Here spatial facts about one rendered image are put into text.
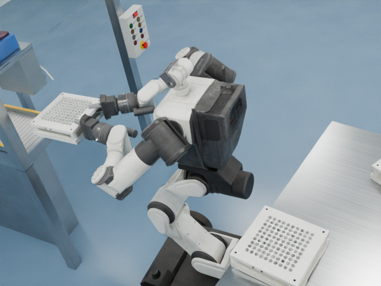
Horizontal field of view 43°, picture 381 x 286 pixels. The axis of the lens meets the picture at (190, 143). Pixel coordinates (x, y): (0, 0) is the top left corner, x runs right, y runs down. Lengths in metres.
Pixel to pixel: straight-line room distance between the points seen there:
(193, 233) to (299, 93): 1.85
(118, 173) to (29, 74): 0.91
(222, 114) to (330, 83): 2.42
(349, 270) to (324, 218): 0.22
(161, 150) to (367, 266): 0.77
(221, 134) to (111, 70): 2.98
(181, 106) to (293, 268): 0.66
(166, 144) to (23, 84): 1.06
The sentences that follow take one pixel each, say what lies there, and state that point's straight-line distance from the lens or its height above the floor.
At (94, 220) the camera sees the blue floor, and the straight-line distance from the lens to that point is 3.20.
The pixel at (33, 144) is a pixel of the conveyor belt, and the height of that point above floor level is 0.82.
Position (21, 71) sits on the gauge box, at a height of 1.18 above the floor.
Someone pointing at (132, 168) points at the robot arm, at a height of 1.17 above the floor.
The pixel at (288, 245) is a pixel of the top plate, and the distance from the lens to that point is 1.66.
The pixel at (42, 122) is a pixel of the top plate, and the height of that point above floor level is 1.06.
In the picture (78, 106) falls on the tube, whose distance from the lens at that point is 2.25.
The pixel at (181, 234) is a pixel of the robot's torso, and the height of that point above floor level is 0.45.
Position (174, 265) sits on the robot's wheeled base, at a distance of 2.60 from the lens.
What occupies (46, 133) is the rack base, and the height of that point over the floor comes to 1.02.
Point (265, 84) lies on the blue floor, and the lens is 4.02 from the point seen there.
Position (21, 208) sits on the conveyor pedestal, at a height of 0.29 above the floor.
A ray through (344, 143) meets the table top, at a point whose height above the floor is 0.88.
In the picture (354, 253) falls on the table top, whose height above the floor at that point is 0.88.
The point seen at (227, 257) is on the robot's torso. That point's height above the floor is 0.34.
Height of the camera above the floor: 2.27
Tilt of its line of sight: 40 degrees down
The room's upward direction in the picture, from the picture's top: 11 degrees counter-clockwise
